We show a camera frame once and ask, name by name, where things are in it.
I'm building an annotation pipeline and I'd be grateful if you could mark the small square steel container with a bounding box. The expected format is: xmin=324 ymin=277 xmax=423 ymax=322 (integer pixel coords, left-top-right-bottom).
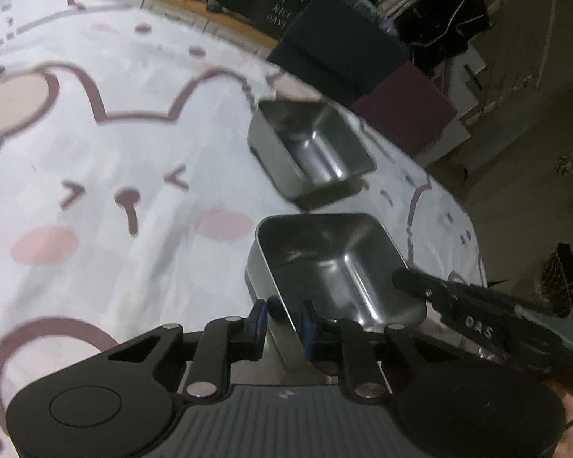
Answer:
xmin=246 ymin=99 xmax=378 ymax=202

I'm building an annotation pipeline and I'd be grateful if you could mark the black hanging clothing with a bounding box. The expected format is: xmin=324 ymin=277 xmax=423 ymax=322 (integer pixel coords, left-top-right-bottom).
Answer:
xmin=396 ymin=0 xmax=490 ymax=72

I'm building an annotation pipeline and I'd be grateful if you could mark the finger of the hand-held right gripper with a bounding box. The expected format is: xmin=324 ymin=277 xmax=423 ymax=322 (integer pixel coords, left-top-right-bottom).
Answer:
xmin=392 ymin=267 xmax=452 ymax=313

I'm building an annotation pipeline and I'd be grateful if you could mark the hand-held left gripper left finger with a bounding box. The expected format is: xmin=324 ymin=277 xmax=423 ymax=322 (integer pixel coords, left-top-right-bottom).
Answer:
xmin=106 ymin=297 xmax=280 ymax=399

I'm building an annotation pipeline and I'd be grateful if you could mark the wood-topped white drawer unit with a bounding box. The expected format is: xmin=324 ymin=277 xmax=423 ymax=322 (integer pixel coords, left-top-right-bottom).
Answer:
xmin=143 ymin=0 xmax=278 ymax=51

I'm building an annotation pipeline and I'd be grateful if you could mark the black lettered board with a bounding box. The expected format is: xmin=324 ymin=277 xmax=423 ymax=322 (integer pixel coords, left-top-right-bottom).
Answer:
xmin=207 ymin=0 xmax=325 ymax=41

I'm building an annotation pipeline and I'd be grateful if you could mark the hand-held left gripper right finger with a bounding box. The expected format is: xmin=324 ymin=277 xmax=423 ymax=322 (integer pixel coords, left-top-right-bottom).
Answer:
xmin=300 ymin=300 xmax=464 ymax=399

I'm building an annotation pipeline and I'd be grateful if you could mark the maroon stool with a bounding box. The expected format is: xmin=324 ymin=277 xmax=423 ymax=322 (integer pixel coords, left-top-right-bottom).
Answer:
xmin=348 ymin=62 xmax=459 ymax=158

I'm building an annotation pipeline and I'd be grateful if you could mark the black mesh basket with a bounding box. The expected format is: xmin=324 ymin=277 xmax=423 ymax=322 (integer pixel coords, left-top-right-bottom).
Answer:
xmin=541 ymin=242 xmax=573 ymax=319

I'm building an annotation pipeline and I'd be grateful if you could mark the large square steel container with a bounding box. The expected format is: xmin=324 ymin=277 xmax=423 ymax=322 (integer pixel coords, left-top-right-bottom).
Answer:
xmin=245 ymin=213 xmax=429 ymax=339

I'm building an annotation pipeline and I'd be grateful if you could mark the white board panel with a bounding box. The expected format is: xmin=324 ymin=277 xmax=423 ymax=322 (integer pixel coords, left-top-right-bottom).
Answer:
xmin=420 ymin=50 xmax=489 ymax=165

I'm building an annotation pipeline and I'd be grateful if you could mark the navy blue stool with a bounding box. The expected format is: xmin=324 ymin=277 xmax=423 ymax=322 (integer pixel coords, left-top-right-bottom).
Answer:
xmin=266 ymin=0 xmax=411 ymax=106

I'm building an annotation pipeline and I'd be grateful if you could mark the cartoon animal printed tablecloth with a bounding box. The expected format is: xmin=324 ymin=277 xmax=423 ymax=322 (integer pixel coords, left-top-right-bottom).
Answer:
xmin=0 ymin=0 xmax=489 ymax=458

